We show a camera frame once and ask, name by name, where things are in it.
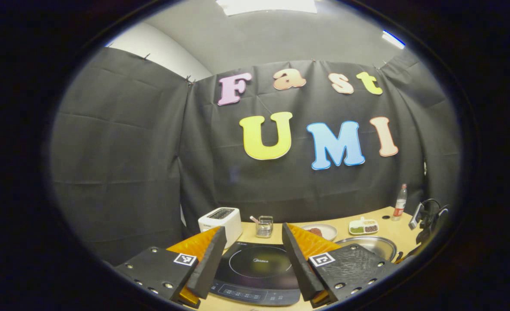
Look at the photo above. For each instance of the white round plate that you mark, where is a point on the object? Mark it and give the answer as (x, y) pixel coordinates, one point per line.
(329, 232)

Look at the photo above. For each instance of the black induction cooktop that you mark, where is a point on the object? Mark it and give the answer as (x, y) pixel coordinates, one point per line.
(259, 263)

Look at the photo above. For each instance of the white divided bean dish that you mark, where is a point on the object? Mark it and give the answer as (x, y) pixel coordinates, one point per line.
(364, 227)

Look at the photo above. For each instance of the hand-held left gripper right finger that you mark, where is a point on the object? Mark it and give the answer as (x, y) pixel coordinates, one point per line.
(298, 268)

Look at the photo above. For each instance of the small ceiling light panel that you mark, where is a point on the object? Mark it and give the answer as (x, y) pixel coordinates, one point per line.
(393, 39)

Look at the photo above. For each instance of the black backdrop cloth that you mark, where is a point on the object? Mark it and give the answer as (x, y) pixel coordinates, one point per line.
(151, 142)

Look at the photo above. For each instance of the white toaster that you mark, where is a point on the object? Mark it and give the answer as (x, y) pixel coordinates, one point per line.
(222, 223)

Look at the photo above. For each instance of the pink stick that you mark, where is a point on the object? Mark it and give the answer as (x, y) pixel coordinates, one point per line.
(254, 219)

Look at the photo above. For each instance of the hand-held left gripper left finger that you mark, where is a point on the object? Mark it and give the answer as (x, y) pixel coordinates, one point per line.
(209, 268)

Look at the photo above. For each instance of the stainless steel pot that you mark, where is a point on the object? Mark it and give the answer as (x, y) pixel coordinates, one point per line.
(367, 246)

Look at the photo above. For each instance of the clear plastic water bottle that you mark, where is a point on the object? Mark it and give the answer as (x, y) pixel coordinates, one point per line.
(400, 205)

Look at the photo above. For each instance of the large ceiling light panel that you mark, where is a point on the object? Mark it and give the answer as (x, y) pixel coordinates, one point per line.
(267, 6)

